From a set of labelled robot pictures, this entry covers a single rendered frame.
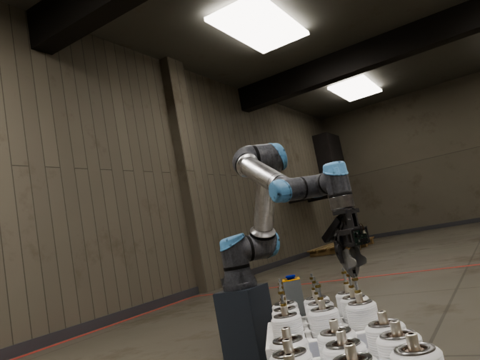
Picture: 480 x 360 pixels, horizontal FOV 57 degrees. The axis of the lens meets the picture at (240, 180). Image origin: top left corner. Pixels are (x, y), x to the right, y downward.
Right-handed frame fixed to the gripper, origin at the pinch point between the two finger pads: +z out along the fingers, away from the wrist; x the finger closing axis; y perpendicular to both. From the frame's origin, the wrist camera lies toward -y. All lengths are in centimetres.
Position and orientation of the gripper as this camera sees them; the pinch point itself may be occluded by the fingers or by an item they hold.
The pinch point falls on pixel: (352, 273)
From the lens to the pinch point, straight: 147.6
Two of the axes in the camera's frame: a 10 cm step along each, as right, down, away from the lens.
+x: 8.8, -1.0, 4.7
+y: 4.5, -1.9, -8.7
